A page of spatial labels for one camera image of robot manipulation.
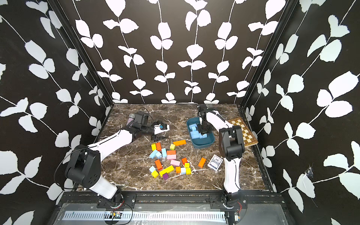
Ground red flat block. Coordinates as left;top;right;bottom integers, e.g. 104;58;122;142
167;150;176;155

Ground tall light blue block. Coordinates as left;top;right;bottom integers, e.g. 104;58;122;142
161;148;167;158

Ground light blue long block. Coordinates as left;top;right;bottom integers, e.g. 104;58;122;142
149;150;158;159

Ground small light blue block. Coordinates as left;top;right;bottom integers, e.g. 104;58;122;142
149;166;156;173

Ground wooden chessboard box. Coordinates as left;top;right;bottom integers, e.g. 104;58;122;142
228;117;258;147

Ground red upright block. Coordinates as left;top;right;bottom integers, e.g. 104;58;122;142
156;142;161;151

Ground purple small block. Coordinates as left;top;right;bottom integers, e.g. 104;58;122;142
163;173;169;180

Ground long yellow block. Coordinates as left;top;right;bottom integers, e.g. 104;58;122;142
159;165;174;177

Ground blue playing card deck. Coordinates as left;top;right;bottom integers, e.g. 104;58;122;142
208;155;223;172

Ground teal plastic tray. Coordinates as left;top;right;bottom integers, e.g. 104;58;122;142
187;117;215;149

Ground lime green block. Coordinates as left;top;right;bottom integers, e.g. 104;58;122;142
170;144;176;151

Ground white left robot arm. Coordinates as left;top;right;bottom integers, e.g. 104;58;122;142
65;111;170;200

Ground small yellow block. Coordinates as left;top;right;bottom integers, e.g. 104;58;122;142
152;171;159;178

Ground pink block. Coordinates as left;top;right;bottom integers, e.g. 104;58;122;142
170;159;181;167

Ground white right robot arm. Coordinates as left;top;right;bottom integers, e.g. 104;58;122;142
197;104;245;206

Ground long orange block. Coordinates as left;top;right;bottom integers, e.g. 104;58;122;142
173;140;186;146

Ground lone light blue block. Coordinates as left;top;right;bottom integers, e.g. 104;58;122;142
189;124;197;131

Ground orange upright block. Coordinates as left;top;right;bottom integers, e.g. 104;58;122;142
155;159;163;171

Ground orange lone block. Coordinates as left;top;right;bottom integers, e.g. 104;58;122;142
198;157;206;168

